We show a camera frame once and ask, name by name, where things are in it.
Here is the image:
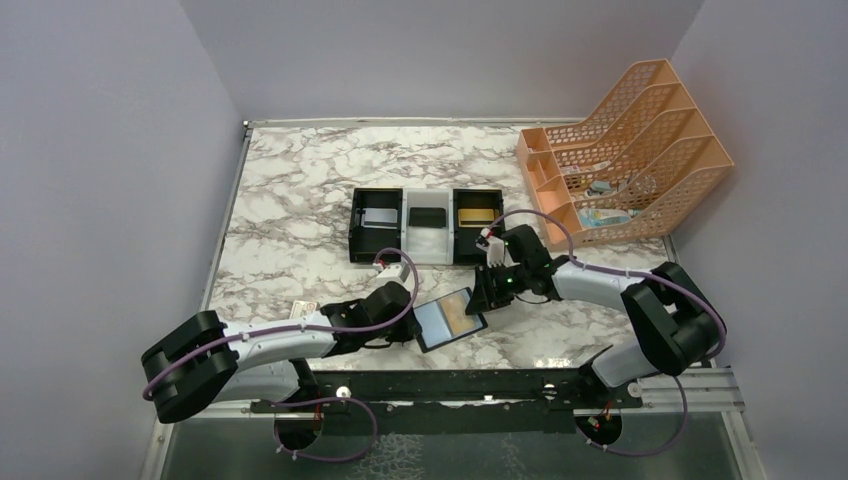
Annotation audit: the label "black leather card holder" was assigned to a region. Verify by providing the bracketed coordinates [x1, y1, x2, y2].
[413, 288, 488, 353]

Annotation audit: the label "gold VIP card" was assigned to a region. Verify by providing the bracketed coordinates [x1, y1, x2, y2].
[438, 290, 483, 336]
[457, 208, 499, 228]

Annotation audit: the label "black white three-compartment tray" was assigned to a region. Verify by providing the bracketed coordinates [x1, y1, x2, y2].
[348, 188, 504, 266]

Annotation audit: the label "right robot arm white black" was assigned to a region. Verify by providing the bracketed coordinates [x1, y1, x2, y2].
[465, 225, 726, 402]

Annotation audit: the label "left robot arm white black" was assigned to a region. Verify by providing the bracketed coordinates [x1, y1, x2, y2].
[141, 281, 422, 424]

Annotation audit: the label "silver card in tray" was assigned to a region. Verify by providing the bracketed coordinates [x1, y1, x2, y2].
[360, 208, 398, 230]

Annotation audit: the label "black card in tray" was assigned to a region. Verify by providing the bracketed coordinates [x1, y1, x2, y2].
[408, 207, 448, 229]

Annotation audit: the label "items inside file rack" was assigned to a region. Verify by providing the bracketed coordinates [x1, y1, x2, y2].
[562, 161, 654, 227]

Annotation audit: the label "orange plastic file rack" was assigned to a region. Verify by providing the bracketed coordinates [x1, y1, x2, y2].
[515, 59, 734, 250]

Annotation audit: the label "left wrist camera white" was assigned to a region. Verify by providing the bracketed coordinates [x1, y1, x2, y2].
[374, 262, 412, 286]

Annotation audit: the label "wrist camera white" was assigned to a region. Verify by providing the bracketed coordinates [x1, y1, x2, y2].
[374, 262, 412, 286]
[475, 229, 506, 268]

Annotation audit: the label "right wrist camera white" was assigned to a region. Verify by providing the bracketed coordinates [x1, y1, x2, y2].
[475, 229, 506, 268]

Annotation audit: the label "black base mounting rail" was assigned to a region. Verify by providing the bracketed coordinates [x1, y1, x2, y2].
[250, 368, 643, 436]

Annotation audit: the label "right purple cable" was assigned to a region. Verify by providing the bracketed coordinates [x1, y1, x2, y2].
[480, 209, 729, 458]

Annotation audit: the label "purple cable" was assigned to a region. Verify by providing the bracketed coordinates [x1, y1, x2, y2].
[480, 209, 729, 458]
[142, 247, 380, 462]

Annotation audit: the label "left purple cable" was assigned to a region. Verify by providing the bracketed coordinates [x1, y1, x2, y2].
[142, 247, 380, 462]

